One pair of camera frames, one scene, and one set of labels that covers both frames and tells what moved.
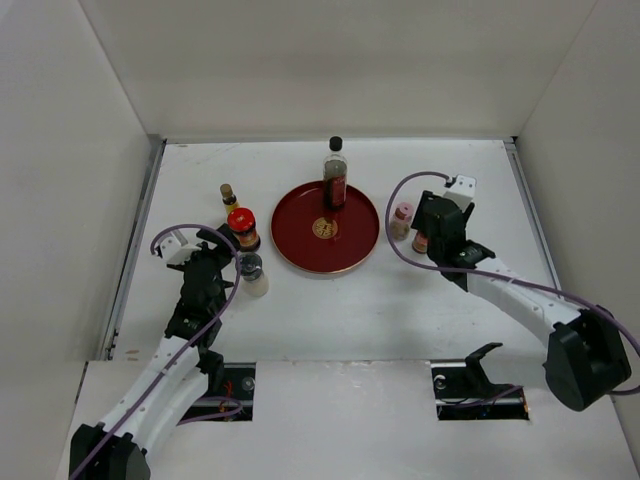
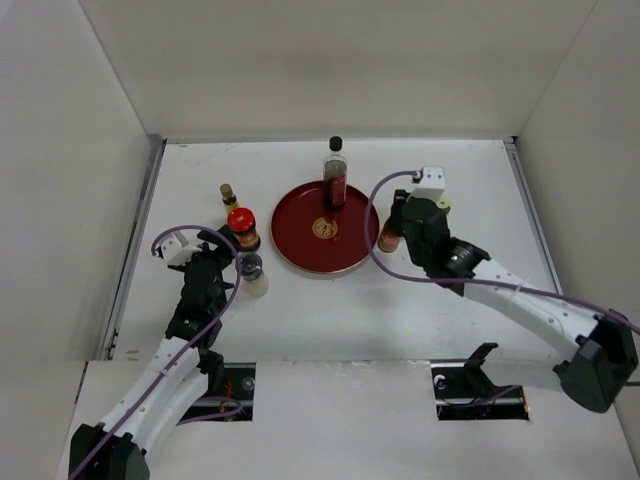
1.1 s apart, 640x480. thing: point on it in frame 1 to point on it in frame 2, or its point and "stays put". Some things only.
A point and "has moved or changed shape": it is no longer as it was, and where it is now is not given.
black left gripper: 222,254 stays put
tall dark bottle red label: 335,175 stays put
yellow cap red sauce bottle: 420,243 has moved or changed shape
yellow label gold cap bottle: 228,198 stays put
